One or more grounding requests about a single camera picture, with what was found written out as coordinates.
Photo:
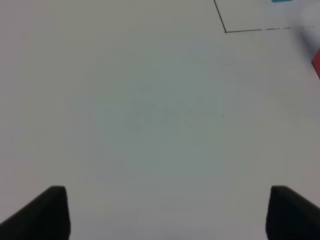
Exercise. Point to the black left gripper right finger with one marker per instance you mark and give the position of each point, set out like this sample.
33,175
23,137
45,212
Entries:
290,216

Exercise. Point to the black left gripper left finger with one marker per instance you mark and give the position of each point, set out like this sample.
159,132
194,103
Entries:
46,217

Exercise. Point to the red block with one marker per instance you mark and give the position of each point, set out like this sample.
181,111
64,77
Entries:
316,63

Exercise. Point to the blue template block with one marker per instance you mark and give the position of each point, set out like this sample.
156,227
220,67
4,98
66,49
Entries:
279,1

